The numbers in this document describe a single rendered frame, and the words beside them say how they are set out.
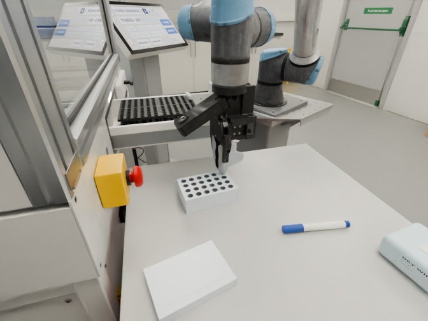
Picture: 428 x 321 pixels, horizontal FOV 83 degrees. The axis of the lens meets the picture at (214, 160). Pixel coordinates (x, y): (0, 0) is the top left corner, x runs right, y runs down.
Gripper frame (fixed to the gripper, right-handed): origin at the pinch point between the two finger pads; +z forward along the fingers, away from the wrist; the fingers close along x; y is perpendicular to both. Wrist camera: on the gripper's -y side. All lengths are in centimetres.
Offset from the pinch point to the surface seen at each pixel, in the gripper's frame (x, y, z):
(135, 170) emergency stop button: -6.9, -18.8, -8.2
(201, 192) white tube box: -5.6, -6.3, 1.4
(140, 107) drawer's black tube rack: 26.1, -14.5, -8.8
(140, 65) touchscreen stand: 116, -5, -6
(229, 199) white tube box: -7.0, -0.1, 4.1
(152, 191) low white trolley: 3.6, -16.1, 5.2
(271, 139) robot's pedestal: 42, 44, 19
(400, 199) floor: 32, 155, 81
